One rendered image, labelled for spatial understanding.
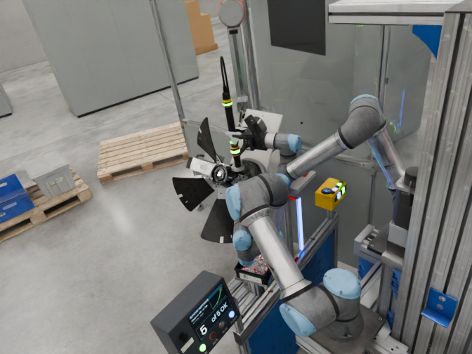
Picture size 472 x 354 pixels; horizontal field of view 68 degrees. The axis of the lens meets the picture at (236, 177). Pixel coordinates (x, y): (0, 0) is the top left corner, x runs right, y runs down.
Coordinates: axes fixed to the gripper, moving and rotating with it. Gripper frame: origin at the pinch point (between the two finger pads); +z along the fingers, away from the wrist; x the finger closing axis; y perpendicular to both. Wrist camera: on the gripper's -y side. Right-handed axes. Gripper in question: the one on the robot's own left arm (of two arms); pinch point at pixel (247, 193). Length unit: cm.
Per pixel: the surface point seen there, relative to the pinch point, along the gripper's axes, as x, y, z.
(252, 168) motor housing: 1.8, -2.0, 25.6
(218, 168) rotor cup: -8.1, 13.8, 15.2
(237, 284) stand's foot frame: 107, 34, 36
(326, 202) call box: 19.1, -37.2, 6.1
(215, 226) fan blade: 15.6, 21.1, -2.0
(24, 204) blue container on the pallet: 65, 264, 149
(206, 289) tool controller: -8, 11, -63
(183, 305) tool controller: -8, 19, -68
